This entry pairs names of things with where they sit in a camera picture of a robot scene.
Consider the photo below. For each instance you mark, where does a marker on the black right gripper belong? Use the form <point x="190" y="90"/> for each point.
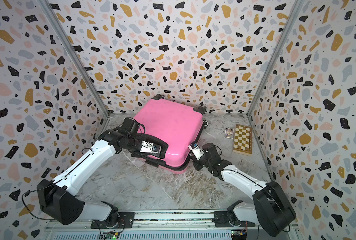
<point x="195" y="162"/>

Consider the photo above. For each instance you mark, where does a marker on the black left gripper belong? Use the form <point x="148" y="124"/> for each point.
<point x="139" y="154"/>

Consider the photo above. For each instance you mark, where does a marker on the pink hard-shell suitcase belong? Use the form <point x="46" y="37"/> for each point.
<point x="174" y="127"/>

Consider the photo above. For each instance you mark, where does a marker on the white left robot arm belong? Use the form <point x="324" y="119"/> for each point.
<point x="57" y="198"/>

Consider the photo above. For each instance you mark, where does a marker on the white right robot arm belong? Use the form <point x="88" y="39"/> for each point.
<point x="271" y="209"/>

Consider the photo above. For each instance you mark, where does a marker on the purple playing card box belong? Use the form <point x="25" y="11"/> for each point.
<point x="229" y="133"/>

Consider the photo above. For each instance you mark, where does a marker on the wooden folding chessboard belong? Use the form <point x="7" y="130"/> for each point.
<point x="243" y="140"/>

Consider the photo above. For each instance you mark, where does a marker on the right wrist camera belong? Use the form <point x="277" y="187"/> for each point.
<point x="196" y="151"/>

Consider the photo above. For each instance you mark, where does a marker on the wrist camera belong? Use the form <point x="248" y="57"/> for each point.
<point x="151" y="148"/>
<point x="196" y="151"/>

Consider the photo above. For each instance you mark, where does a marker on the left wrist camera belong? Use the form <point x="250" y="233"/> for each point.
<point x="151" y="148"/>

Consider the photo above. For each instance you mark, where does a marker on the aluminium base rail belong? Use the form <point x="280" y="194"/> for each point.
<point x="160" y="225"/>

